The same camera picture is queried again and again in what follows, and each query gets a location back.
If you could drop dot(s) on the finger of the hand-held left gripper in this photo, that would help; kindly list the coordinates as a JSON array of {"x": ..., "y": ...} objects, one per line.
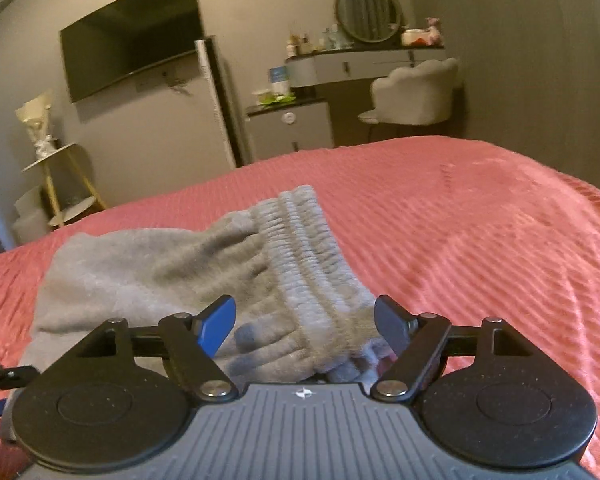
[{"x": 10, "y": 376}]

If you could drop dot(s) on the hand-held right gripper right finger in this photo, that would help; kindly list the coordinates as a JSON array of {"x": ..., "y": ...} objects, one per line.
[{"x": 392, "y": 322}]

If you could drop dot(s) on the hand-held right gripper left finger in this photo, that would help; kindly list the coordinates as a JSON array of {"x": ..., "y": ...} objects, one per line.
[{"x": 217, "y": 325}]

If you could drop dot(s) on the grey sweat pants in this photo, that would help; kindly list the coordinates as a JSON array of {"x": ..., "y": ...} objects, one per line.
[{"x": 180, "y": 260}]

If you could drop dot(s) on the pink ribbed blanket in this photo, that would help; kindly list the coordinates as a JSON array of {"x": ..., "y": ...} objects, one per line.
[{"x": 455, "y": 220}]

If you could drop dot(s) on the white round storage pouf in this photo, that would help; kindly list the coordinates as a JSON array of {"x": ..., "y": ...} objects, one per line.
[{"x": 30, "y": 215}]

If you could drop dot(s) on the tiered gold-legged side table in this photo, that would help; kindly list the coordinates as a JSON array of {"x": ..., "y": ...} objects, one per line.
[{"x": 62, "y": 180}]

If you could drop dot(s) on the grey mini fridge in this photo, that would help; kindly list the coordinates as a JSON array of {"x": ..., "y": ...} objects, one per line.
[{"x": 290, "y": 130}]

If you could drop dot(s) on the tall white narrow appliance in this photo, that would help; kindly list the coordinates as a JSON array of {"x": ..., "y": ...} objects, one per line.
[{"x": 217, "y": 105}]

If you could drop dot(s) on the white shell-back chair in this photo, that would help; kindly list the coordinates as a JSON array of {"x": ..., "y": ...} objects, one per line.
[{"x": 415, "y": 92}]

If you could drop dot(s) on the green item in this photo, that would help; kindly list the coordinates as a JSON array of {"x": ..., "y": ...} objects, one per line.
[{"x": 279, "y": 100}]

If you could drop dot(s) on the blue box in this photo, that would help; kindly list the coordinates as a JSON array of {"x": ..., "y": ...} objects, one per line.
[{"x": 279, "y": 80}]

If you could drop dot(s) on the wrapped flower bouquet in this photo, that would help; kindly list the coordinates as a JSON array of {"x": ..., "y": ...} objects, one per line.
[{"x": 37, "y": 120}]

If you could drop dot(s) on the white vanity desk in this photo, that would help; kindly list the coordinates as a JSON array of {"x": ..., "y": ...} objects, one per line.
[{"x": 340, "y": 65}]

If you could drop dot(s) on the group of cosmetic bottles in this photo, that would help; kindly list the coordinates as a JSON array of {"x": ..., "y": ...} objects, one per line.
[{"x": 310, "y": 42}]

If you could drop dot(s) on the pink plush toy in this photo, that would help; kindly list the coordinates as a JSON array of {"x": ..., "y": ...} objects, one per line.
[{"x": 434, "y": 30}]

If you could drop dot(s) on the round vanity mirror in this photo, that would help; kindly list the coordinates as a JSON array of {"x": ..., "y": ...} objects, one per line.
[{"x": 369, "y": 11}]

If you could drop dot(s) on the black wall television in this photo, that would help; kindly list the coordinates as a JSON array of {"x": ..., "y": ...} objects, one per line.
[{"x": 130, "y": 35}]

